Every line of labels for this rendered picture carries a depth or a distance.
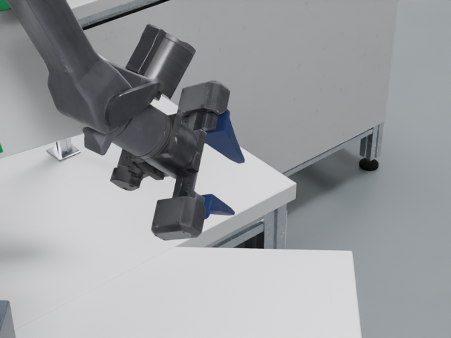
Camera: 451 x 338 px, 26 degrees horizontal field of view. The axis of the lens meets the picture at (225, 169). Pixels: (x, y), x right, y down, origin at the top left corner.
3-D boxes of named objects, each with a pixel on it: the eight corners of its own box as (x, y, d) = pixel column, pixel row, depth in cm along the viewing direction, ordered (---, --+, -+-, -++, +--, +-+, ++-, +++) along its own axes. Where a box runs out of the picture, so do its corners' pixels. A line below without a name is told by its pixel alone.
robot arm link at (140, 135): (94, 150, 100) (136, 72, 100) (66, 137, 104) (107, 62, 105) (141, 177, 104) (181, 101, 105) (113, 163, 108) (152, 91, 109)
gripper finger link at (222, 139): (229, 107, 113) (191, 115, 117) (223, 135, 112) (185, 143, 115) (266, 133, 118) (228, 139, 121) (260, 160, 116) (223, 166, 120)
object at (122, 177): (150, 115, 110) (109, 120, 114) (133, 173, 107) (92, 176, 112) (184, 139, 114) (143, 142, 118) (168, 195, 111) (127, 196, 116)
